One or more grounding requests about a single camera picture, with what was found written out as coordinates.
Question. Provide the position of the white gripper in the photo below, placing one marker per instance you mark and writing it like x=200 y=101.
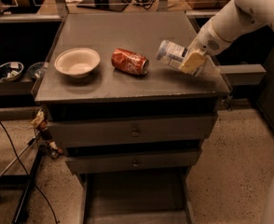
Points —
x=208 y=41

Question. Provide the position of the blue plastic bottle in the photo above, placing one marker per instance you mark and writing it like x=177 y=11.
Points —
x=173 y=55

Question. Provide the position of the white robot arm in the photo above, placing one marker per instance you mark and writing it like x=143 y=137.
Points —
x=236 y=18

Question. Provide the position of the grey drawer cabinet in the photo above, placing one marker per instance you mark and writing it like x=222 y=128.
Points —
x=107 y=93

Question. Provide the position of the open bottom grey drawer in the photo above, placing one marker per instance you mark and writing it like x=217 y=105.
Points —
x=152 y=196

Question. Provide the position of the top grey drawer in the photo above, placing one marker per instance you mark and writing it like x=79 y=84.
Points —
x=104 y=132

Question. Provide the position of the middle grey drawer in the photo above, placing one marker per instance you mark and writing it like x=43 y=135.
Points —
x=132 y=161

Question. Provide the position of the crushed red soda can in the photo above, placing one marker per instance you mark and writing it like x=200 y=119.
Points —
x=130 y=62

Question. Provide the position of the black monitor stand base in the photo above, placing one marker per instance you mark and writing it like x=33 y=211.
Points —
x=107 y=5

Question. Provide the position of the white paper bowl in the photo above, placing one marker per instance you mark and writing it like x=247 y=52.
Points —
x=77 y=63

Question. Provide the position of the dark glass bowl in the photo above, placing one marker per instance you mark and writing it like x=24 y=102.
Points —
x=37 y=70

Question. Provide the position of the snack wrappers pile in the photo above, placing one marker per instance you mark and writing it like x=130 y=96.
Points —
x=40 y=123

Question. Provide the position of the black tripod stand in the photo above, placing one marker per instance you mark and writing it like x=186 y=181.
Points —
x=25 y=183

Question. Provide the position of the white bowl with items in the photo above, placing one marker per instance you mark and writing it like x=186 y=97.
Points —
x=11 y=71

